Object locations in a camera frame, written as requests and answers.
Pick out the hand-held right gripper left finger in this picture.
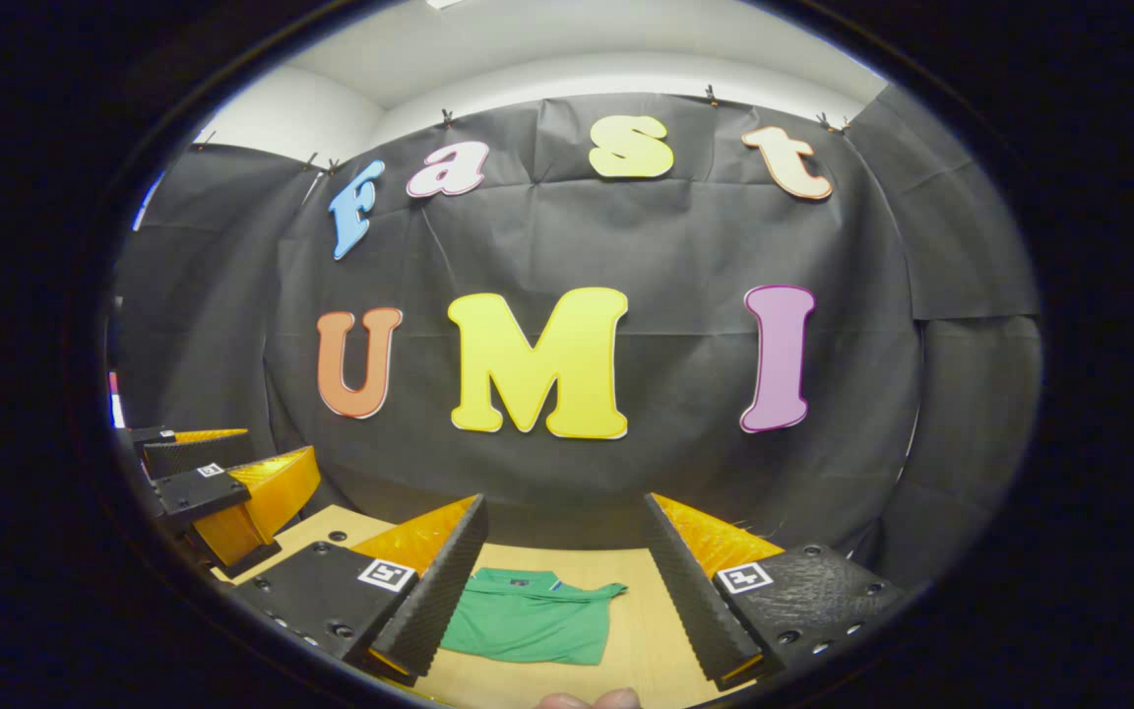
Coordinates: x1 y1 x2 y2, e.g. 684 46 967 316
230 494 490 688

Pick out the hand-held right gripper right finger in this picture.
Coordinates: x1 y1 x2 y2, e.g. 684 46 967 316
640 492 908 692

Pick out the green T-shirt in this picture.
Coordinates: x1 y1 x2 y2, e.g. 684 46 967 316
439 567 629 667

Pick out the black backdrop cloth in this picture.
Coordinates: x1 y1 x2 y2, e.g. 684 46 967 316
109 92 1042 592

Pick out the row of backdrop clips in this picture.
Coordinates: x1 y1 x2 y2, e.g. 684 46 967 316
195 85 851 173

